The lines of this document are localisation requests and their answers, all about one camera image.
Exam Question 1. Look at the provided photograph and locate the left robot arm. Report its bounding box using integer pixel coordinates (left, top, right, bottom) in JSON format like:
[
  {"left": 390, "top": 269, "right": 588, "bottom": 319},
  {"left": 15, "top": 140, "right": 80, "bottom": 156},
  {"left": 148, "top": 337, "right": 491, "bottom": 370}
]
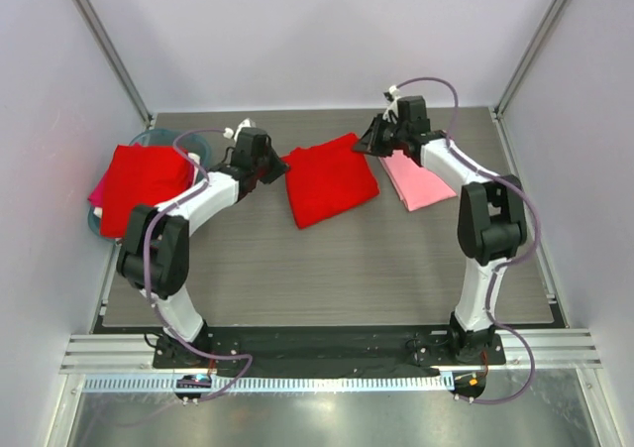
[{"left": 116, "top": 119, "right": 289, "bottom": 368}]

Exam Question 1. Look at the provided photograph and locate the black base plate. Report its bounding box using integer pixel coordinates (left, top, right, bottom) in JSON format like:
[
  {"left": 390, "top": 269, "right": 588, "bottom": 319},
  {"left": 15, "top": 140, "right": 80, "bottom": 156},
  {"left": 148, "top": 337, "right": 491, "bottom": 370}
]
[{"left": 156, "top": 325, "right": 506, "bottom": 370}]

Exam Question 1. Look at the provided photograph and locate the slotted cable duct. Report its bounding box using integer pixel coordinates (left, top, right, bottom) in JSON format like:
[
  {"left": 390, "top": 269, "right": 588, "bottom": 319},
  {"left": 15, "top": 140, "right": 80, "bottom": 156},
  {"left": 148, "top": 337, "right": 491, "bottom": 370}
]
[{"left": 83, "top": 372, "right": 454, "bottom": 394}]

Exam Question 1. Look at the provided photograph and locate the teal plastic basket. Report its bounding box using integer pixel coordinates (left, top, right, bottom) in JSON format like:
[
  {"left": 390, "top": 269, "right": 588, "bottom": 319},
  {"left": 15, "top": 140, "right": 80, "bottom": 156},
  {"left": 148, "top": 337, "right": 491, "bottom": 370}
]
[{"left": 86, "top": 127, "right": 217, "bottom": 243}]

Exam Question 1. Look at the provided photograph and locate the folded red t-shirt on stack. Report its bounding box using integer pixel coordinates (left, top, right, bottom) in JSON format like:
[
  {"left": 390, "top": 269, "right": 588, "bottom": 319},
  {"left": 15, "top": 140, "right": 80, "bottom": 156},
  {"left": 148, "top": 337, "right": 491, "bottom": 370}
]
[{"left": 99, "top": 145, "right": 194, "bottom": 239}]

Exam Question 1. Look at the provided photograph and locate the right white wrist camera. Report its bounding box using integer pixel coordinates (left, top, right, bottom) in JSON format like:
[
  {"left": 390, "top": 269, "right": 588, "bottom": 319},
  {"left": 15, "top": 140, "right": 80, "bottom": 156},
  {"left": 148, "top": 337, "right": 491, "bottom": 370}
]
[{"left": 383, "top": 85, "right": 401, "bottom": 113}]

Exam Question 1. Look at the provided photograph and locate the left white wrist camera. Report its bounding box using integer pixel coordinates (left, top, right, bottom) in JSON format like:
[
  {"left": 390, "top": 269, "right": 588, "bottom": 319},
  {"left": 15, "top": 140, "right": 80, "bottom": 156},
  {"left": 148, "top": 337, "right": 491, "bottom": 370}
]
[{"left": 223, "top": 118, "right": 256, "bottom": 140}]

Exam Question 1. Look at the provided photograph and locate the stack of folded clothes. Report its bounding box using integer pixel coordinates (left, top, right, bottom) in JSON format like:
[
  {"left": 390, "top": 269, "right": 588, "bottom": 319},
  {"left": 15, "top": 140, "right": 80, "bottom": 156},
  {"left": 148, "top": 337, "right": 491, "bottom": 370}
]
[{"left": 87, "top": 152, "right": 202, "bottom": 239}]

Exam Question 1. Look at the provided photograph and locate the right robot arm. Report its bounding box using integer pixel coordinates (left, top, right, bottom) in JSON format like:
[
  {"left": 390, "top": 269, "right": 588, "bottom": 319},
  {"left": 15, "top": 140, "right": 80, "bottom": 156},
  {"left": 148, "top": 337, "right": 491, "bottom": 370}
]
[{"left": 353, "top": 96, "right": 527, "bottom": 364}]

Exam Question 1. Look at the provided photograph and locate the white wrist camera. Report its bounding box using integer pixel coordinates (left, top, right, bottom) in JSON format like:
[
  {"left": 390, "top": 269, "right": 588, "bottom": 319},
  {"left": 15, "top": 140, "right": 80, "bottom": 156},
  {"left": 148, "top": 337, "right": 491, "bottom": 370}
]
[
  {"left": 223, "top": 118, "right": 256, "bottom": 140},
  {"left": 383, "top": 85, "right": 401, "bottom": 113}
]

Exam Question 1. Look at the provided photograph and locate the folded pink t-shirt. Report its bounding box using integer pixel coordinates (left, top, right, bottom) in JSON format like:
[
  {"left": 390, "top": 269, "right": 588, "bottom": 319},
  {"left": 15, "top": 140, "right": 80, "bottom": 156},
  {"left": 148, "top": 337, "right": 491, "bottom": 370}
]
[{"left": 379, "top": 151, "right": 457, "bottom": 212}]

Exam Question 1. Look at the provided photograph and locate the red t-shirt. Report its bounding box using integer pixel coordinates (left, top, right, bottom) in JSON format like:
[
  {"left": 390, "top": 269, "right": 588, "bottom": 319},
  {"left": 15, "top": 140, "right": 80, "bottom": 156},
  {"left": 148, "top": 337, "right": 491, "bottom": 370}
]
[
  {"left": 99, "top": 145, "right": 194, "bottom": 239},
  {"left": 282, "top": 133, "right": 379, "bottom": 229}
]

